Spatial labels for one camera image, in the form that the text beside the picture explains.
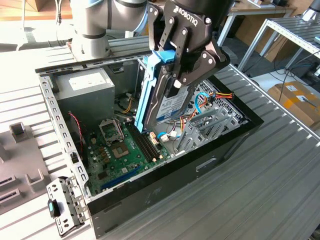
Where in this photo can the black open PC case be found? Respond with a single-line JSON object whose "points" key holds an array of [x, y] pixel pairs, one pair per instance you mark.
{"points": [[175, 180]]}

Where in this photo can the grey power supply unit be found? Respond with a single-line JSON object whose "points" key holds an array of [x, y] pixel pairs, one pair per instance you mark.
{"points": [[85, 100]]}

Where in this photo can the hard disk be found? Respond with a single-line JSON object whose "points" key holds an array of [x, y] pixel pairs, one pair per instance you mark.
{"points": [[170, 107]]}

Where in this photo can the brown wooden platform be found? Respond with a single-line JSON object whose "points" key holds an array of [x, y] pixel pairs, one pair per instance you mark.
{"points": [[37, 13]]}

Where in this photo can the metal card retention bracket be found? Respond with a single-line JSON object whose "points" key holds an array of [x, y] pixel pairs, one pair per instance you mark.
{"points": [[58, 188]]}

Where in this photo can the long wooden desk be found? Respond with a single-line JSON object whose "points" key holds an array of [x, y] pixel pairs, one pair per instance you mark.
{"points": [[262, 10]]}

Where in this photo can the blue expansion slot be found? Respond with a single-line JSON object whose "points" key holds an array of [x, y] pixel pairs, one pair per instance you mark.
{"points": [[120, 178]]}

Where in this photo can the metal slat side table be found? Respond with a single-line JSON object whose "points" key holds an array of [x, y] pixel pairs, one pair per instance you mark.
{"points": [[295, 27]]}

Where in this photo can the metal disk bay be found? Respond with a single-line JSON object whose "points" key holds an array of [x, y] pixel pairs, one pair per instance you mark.
{"points": [[191, 142]]}

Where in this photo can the black case fan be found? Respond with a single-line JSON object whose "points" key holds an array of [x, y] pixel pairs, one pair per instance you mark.
{"points": [[75, 135]]}

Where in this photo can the plain brown cardboard box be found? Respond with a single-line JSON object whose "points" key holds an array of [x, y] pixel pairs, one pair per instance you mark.
{"points": [[252, 32]]}

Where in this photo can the cardboard box with labels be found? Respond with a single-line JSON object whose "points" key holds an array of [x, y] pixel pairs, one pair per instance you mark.
{"points": [[292, 107]]}

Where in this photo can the black RAM slot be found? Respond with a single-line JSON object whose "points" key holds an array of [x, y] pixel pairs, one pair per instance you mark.
{"points": [[141, 147], [148, 147], [152, 147], [144, 147]]}

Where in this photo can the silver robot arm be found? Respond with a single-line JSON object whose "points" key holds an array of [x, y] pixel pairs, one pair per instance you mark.
{"points": [[87, 37]]}

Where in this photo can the CPU socket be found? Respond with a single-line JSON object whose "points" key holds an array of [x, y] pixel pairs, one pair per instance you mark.
{"points": [[120, 150]]}

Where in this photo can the grey parts rack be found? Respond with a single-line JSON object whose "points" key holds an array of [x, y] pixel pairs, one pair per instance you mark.
{"points": [[22, 155]]}

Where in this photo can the green motherboard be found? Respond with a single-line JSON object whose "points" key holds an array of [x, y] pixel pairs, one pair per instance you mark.
{"points": [[135, 160]]}

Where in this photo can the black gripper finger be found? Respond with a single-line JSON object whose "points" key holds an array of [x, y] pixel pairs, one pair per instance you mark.
{"points": [[212, 62], [155, 27]]}

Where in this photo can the black latch with teal tab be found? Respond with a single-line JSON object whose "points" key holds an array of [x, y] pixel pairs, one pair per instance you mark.
{"points": [[55, 208]]}

